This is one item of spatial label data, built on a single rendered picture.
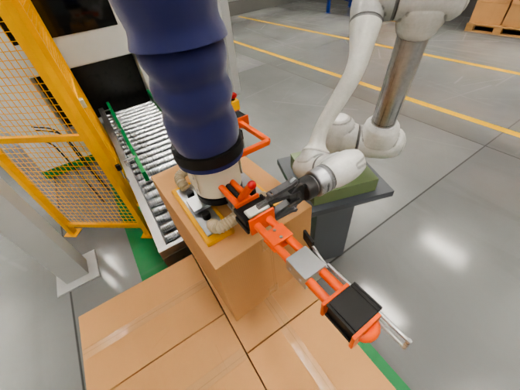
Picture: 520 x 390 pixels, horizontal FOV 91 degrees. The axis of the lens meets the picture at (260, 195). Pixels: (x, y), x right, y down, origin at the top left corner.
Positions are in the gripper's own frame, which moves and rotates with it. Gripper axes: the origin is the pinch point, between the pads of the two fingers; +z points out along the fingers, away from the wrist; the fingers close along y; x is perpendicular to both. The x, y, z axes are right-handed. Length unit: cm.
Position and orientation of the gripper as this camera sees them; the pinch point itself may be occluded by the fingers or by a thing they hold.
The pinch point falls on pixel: (257, 214)
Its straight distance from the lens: 73.5
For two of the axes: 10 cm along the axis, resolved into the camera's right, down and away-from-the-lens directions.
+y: 0.9, 7.1, 7.0
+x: -5.4, -5.5, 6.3
